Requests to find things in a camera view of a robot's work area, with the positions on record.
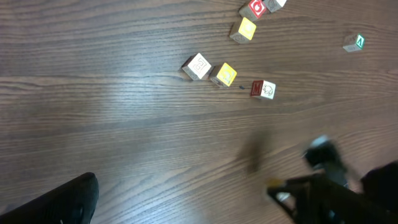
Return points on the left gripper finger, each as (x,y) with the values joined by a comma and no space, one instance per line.
(73,202)

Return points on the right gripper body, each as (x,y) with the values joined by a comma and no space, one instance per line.
(317,196)

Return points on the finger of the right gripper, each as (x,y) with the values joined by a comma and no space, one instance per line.
(292,195)

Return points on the white block red M side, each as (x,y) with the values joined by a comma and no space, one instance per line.
(263,89)

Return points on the yellow block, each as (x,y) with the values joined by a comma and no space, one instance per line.
(243,31)
(223,75)

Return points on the white block blue side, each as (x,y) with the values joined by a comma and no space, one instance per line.
(196,67)

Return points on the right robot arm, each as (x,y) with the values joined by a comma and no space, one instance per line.
(379,186)

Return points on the green letter A block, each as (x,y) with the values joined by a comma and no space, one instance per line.
(354,42)

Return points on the red circle block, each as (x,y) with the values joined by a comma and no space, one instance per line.
(253,10)

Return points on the white block far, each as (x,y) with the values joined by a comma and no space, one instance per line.
(274,5)

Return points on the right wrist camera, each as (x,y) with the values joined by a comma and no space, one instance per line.
(322,154)

